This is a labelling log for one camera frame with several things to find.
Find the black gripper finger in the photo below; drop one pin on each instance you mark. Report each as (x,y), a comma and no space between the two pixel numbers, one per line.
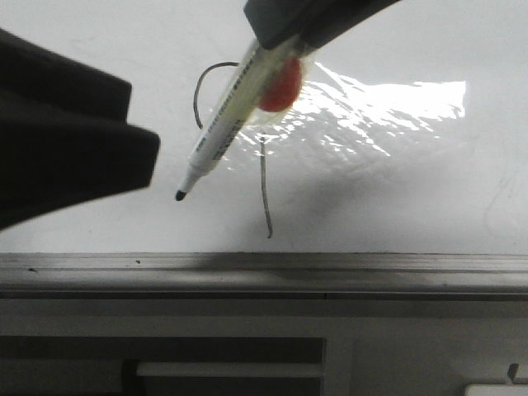
(65,138)
(316,23)

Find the white whiteboard marker pen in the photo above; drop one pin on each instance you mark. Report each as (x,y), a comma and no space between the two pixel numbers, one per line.
(253,76)

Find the white object at bottom right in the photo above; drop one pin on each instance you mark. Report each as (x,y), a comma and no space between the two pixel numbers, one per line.
(496,390)

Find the white whiteboard with aluminium frame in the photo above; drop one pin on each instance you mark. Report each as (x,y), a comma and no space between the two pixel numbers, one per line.
(401,168)

